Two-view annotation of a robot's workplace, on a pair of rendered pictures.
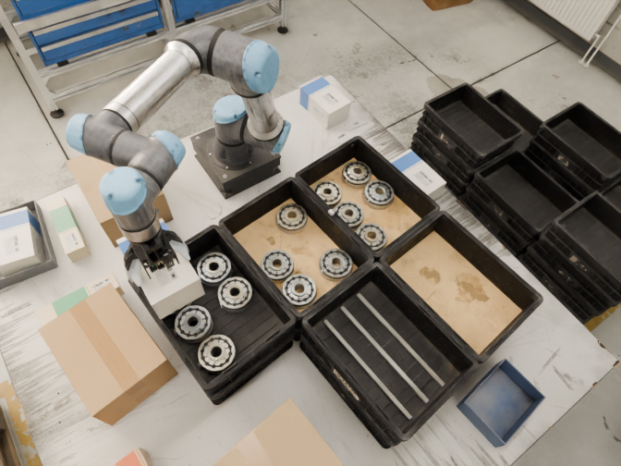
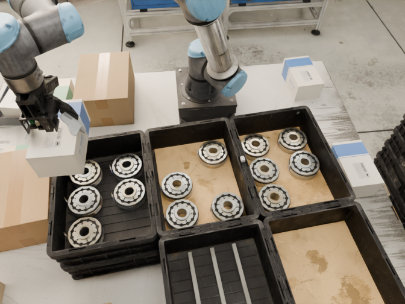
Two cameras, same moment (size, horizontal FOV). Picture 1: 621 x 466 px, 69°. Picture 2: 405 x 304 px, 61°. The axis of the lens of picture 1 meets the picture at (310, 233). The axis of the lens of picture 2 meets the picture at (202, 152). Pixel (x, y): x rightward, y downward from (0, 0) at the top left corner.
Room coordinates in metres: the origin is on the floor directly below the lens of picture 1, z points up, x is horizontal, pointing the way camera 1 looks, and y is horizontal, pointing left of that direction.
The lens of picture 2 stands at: (0.19, -0.31, 1.83)
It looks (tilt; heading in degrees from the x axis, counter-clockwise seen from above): 53 degrees down; 35
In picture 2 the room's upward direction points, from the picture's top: straight up
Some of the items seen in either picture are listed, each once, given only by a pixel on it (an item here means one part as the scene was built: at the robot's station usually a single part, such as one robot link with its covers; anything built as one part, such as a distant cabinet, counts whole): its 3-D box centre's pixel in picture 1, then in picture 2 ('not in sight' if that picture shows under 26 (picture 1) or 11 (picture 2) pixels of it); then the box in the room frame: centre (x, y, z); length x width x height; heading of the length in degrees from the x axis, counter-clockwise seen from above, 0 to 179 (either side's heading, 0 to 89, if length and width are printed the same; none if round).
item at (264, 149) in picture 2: (327, 192); (255, 145); (0.92, -0.04, 0.86); 0.10 x 0.10 x 0.01
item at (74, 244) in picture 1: (67, 227); (61, 102); (0.73, 0.83, 0.73); 0.24 x 0.06 x 0.06; 38
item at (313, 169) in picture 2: (379, 192); (304, 163); (0.95, -0.22, 0.86); 0.10 x 0.10 x 0.01
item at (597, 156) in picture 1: (567, 167); not in sight; (1.62, -1.28, 0.37); 0.40 x 0.30 x 0.45; 41
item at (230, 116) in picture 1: (233, 118); (204, 58); (1.10, 0.31, 0.97); 0.13 x 0.12 x 0.14; 75
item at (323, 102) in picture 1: (323, 102); (301, 78); (1.48, 0.01, 0.75); 0.20 x 0.12 x 0.09; 45
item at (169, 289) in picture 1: (161, 267); (61, 137); (0.46, 0.35, 1.09); 0.20 x 0.12 x 0.09; 41
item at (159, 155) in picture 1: (150, 158); (50, 23); (0.54, 0.33, 1.41); 0.11 x 0.11 x 0.08; 75
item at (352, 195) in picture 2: (366, 193); (286, 156); (0.89, -0.17, 0.92); 0.40 x 0.30 x 0.02; 46
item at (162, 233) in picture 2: (295, 242); (197, 171); (0.67, 0.04, 0.92); 0.40 x 0.30 x 0.02; 46
